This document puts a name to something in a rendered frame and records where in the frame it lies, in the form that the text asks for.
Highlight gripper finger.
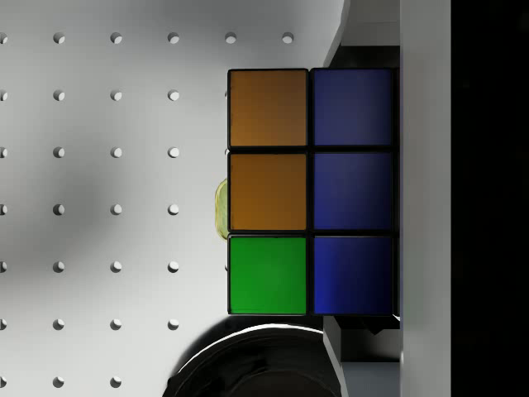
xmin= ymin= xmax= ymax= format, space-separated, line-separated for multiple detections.
xmin=329 ymin=314 xmax=401 ymax=364
xmin=324 ymin=44 xmax=401 ymax=70

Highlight puzzle cube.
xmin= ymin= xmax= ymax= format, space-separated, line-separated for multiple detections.
xmin=226 ymin=67 xmax=401 ymax=318

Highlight black plate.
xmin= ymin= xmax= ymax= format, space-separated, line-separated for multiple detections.
xmin=161 ymin=323 xmax=345 ymax=397

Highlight flat-sided can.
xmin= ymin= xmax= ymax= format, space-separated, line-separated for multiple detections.
xmin=214 ymin=177 xmax=230 ymax=242

